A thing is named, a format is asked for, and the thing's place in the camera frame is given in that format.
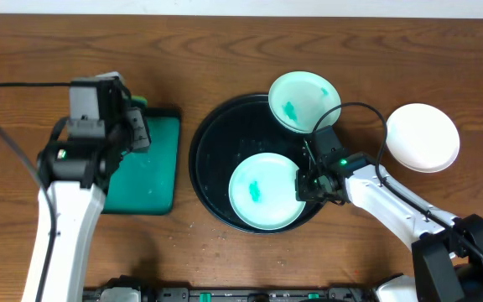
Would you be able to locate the green scrubbing sponge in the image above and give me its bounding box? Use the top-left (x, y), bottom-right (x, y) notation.
top-left (131, 96), bottom-right (148, 109)

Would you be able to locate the mint green plate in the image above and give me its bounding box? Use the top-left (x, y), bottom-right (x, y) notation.
top-left (228, 153), bottom-right (306, 231)
top-left (268, 71), bottom-right (341, 134)

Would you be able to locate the white plate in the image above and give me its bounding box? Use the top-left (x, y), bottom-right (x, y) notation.
top-left (386, 103), bottom-right (460, 174)

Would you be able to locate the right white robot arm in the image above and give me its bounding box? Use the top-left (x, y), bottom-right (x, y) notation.
top-left (295, 126), bottom-right (483, 301)

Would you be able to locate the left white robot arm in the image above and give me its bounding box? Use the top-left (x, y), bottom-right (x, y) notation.
top-left (22, 71), bottom-right (151, 301)

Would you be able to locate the rectangular green water tray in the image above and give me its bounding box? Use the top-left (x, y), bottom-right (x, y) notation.
top-left (102, 107), bottom-right (181, 216)

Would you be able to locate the round black serving tray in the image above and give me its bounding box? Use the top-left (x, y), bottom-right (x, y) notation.
top-left (189, 94), bottom-right (309, 234)

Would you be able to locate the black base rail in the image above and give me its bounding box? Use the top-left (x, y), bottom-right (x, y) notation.
top-left (82, 275), bottom-right (377, 302)

